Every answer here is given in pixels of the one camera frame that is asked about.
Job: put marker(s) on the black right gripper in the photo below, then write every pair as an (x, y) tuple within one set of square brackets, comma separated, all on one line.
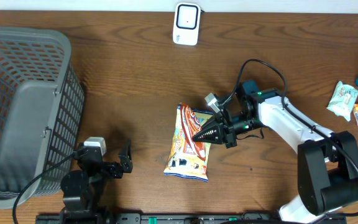
[(219, 136)]

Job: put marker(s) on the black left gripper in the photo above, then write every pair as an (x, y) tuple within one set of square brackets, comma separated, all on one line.
[(125, 163)]

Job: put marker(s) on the orange brown candy bar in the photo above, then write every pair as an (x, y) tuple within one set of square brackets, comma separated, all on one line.
[(191, 126)]

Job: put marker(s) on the large yellow snack bag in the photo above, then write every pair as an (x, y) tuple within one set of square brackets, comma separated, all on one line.
[(182, 162)]

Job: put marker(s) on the teal wet wipes pack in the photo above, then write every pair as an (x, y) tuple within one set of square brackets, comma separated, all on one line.
[(343, 100)]

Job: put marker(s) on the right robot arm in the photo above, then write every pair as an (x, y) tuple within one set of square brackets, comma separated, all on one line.
[(327, 164)]

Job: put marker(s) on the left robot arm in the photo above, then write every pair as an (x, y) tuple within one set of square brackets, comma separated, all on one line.
[(83, 188)]

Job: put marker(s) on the white barcode scanner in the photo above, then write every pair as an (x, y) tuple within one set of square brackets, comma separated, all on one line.
[(186, 24)]

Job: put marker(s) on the grey plastic shopping basket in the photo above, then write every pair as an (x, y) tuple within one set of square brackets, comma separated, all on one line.
[(41, 104)]

